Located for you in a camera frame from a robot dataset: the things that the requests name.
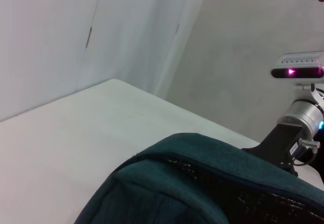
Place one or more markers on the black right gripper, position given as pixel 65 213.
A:
pixel 281 143

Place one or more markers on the dark teal fabric lunch bag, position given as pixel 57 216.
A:
pixel 202 191

